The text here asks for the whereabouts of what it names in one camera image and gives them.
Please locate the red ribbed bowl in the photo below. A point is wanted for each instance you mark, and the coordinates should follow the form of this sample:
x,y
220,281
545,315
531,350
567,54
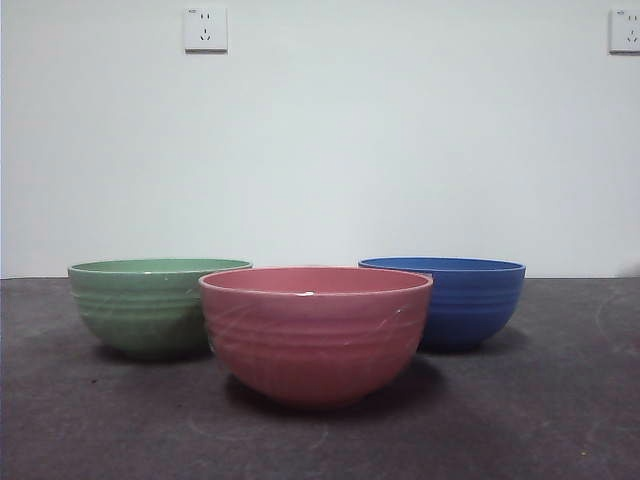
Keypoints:
x,y
315,345

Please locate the green ribbed bowl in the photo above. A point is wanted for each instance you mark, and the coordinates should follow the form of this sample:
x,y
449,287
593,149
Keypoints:
x,y
140,310

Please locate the blue ribbed bowl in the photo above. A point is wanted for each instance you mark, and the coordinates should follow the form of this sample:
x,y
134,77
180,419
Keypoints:
x,y
470,310

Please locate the white wall socket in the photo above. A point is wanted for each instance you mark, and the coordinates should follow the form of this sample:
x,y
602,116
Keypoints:
x,y
206,30
626,31

